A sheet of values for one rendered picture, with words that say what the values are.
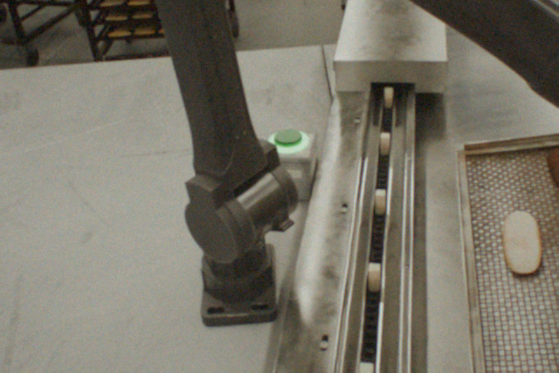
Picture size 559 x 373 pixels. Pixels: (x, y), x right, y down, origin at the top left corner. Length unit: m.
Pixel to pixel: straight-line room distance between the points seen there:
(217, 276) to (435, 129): 0.48
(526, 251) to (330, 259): 0.21
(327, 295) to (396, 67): 0.47
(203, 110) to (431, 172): 0.45
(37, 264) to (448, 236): 0.53
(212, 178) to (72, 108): 0.64
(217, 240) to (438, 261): 0.29
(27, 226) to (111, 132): 0.25
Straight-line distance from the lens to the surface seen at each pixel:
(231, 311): 0.79
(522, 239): 0.78
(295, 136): 0.94
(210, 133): 0.67
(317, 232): 0.84
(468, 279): 0.75
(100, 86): 1.36
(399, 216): 0.88
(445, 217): 0.94
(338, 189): 0.91
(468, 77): 1.28
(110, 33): 3.21
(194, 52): 0.64
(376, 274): 0.78
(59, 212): 1.03
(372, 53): 1.13
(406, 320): 0.74
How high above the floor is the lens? 1.40
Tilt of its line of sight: 34 degrees down
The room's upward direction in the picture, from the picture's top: 5 degrees counter-clockwise
